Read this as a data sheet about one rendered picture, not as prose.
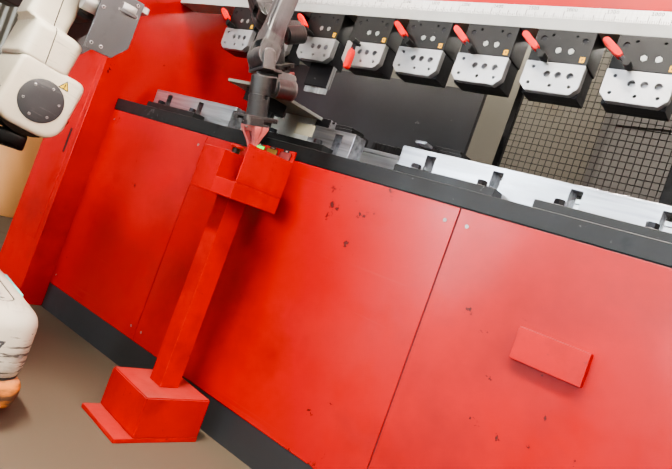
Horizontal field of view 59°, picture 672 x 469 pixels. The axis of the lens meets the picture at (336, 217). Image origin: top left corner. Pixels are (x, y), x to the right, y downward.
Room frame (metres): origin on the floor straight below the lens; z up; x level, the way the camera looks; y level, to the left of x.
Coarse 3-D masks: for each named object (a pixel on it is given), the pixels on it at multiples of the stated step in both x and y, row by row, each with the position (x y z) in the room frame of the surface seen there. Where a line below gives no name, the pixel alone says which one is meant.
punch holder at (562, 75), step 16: (544, 32) 1.51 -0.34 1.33; (560, 32) 1.48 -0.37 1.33; (576, 32) 1.46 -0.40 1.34; (592, 32) 1.44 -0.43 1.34; (544, 48) 1.50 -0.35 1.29; (560, 48) 1.47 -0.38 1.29; (576, 48) 1.45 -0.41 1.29; (592, 48) 1.43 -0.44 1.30; (528, 64) 1.51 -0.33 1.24; (544, 64) 1.49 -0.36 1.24; (560, 64) 1.46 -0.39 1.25; (576, 64) 1.44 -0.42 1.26; (592, 64) 1.46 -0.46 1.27; (528, 80) 1.50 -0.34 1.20; (544, 80) 1.48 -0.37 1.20; (560, 80) 1.45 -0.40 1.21; (576, 80) 1.43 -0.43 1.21; (528, 96) 1.55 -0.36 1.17; (544, 96) 1.50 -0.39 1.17; (560, 96) 1.46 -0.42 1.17; (576, 96) 1.45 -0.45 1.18
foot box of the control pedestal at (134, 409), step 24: (120, 384) 1.61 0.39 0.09; (144, 384) 1.60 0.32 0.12; (96, 408) 1.61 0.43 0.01; (120, 408) 1.58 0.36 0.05; (144, 408) 1.52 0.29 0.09; (168, 408) 1.57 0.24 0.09; (192, 408) 1.62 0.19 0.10; (120, 432) 1.53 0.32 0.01; (144, 432) 1.53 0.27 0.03; (168, 432) 1.59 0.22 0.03; (192, 432) 1.64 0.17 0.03
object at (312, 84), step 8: (312, 64) 2.00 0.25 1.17; (312, 72) 1.99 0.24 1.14; (320, 72) 1.97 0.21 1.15; (328, 72) 1.95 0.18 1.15; (312, 80) 1.98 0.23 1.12; (320, 80) 1.96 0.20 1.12; (328, 80) 1.94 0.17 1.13; (304, 88) 2.01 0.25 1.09; (312, 88) 1.98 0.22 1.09; (320, 88) 1.96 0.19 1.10; (328, 88) 1.95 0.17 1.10
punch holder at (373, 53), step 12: (360, 24) 1.87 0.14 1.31; (372, 24) 1.84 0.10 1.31; (384, 24) 1.81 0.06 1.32; (360, 36) 1.86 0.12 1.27; (372, 36) 1.83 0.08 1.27; (384, 36) 1.80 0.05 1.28; (396, 36) 1.82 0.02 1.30; (348, 48) 1.87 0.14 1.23; (360, 48) 1.84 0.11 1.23; (372, 48) 1.82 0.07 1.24; (384, 48) 1.79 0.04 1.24; (396, 48) 1.83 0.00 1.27; (360, 60) 1.84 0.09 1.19; (372, 60) 1.81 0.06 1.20; (384, 60) 1.81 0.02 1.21; (360, 72) 1.90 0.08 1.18; (372, 72) 1.85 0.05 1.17; (384, 72) 1.83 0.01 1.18
